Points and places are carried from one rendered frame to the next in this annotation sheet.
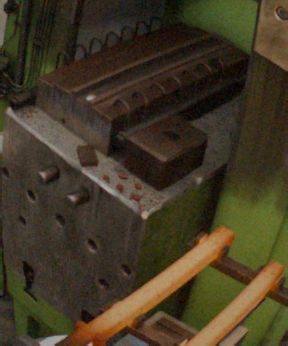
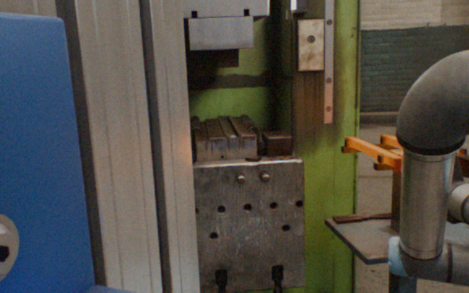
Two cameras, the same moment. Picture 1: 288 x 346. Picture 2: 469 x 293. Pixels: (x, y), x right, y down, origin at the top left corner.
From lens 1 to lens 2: 1.18 m
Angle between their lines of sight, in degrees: 44
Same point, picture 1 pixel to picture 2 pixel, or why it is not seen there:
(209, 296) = (308, 225)
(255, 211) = (317, 155)
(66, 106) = (222, 146)
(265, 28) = (303, 54)
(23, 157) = (211, 187)
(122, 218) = (291, 172)
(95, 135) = (247, 150)
